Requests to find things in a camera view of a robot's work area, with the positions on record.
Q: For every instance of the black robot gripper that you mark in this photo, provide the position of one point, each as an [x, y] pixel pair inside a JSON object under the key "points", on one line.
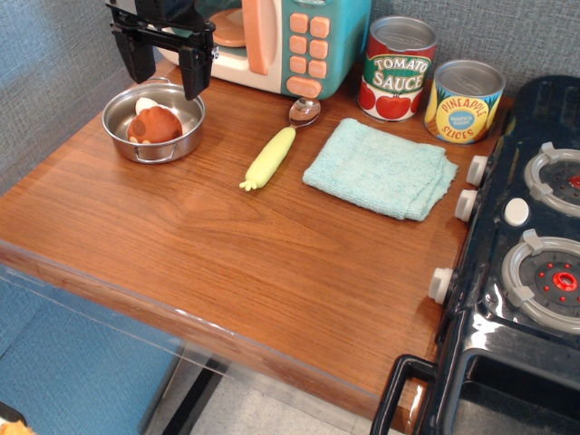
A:
{"points": [[170, 25]]}

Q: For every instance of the light teal napkin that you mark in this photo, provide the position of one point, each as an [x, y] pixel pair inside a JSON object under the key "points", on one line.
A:
{"points": [[382, 172]]}

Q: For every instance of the white stove knob top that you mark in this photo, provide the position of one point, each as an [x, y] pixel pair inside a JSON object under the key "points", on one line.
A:
{"points": [[476, 170]]}

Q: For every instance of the white stove knob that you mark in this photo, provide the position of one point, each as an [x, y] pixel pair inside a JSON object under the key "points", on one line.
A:
{"points": [[440, 284], [465, 204], [476, 170]]}

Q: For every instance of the white stove knob middle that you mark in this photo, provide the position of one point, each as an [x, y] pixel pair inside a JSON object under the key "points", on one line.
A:
{"points": [[465, 204]]}

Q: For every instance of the white stove knob bottom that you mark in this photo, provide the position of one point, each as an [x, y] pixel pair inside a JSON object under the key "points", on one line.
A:
{"points": [[440, 284]]}

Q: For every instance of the black toy stove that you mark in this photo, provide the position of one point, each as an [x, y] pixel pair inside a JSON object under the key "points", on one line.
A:
{"points": [[508, 340]]}

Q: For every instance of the small steel pot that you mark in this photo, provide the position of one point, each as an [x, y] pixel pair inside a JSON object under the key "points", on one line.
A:
{"points": [[119, 112]]}

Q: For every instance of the brown toy mushroom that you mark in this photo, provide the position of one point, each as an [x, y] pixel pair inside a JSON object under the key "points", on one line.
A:
{"points": [[153, 123]]}

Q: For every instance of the teal and cream toy microwave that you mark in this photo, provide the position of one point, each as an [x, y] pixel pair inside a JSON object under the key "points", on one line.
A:
{"points": [[294, 48]]}

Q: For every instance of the tomato sauce can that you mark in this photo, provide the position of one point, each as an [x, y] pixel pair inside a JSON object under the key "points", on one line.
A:
{"points": [[399, 55]]}

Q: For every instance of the pineapple slices can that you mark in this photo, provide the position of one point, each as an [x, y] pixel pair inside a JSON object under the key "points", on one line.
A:
{"points": [[464, 99]]}

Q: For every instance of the clear acrylic table guard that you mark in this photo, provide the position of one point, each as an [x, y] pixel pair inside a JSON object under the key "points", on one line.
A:
{"points": [[71, 366]]}

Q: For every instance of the metal table leg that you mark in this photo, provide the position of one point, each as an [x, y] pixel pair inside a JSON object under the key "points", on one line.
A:
{"points": [[185, 396]]}

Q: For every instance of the spoon with yellow-green handle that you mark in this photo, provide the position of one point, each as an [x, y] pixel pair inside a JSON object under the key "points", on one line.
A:
{"points": [[302, 113]]}

